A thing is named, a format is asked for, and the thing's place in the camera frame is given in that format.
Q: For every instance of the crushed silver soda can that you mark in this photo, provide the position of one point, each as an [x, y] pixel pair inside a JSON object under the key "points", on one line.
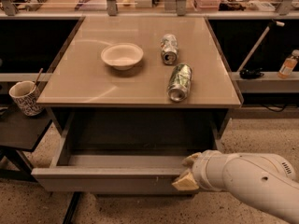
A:
{"points": [[169, 48]]}

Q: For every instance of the orange liquid bottle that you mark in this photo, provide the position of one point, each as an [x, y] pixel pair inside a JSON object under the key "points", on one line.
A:
{"points": [[288, 65]]}

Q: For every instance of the white rod with black tip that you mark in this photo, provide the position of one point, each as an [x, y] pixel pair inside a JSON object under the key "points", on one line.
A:
{"points": [[269, 26]]}

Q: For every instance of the grey drawer cabinet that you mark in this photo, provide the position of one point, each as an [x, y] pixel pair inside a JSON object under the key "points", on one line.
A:
{"points": [[82, 81]]}

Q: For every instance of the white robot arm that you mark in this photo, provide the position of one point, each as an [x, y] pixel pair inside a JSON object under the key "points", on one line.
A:
{"points": [[263, 181]]}

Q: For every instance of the dark side table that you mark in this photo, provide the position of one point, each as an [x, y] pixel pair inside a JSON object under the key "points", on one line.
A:
{"points": [[19, 133]]}

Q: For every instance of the grey top drawer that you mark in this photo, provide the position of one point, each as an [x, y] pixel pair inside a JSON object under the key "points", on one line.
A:
{"points": [[129, 151]]}

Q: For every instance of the black coiled spring holder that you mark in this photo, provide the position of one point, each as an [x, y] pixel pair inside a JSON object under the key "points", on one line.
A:
{"points": [[34, 5]]}

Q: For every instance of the crushed green soda can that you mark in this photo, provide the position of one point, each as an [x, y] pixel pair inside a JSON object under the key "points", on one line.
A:
{"points": [[180, 82]]}

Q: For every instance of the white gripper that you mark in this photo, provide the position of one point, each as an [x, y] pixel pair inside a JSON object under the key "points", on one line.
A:
{"points": [[200, 171]]}

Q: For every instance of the white paper bowl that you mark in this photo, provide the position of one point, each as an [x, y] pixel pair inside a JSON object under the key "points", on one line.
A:
{"points": [[122, 56]]}

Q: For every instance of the patterned white mug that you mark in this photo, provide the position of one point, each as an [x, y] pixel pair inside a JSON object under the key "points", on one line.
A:
{"points": [[25, 95]]}

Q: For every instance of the brown stirring stick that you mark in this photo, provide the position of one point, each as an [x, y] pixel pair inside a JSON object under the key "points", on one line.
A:
{"points": [[37, 78]]}

